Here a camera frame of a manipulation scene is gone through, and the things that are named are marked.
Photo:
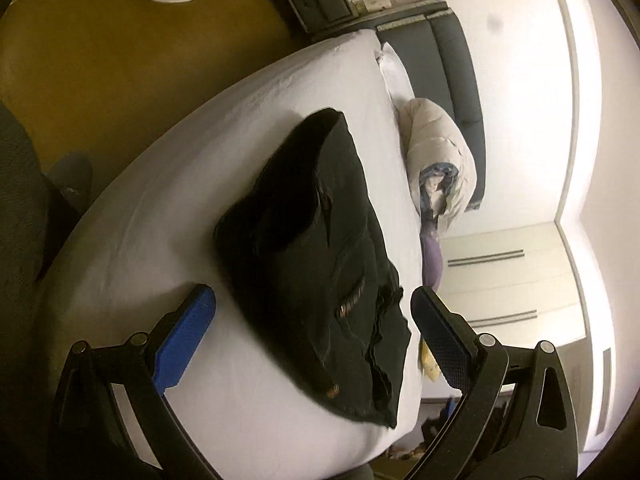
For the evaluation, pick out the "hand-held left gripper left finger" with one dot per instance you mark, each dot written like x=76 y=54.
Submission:
x=185 y=340

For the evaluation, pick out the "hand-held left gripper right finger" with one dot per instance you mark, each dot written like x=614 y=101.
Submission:
x=442 y=340

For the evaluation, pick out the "black denim pants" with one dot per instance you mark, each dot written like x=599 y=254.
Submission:
x=310 y=260

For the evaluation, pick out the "yellow cushion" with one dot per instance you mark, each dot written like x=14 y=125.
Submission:
x=429 y=362

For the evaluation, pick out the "purple cushion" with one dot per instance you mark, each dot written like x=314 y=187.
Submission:
x=431 y=255

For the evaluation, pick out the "bed with white sheet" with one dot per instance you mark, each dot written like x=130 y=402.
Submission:
x=175 y=200

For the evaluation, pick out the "bundled cream duvet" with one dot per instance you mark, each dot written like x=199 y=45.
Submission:
x=435 y=140

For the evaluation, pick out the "white pillow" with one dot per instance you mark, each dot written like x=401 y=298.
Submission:
x=395 y=72

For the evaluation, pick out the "grey padded headboard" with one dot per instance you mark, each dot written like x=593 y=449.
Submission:
x=450 y=60

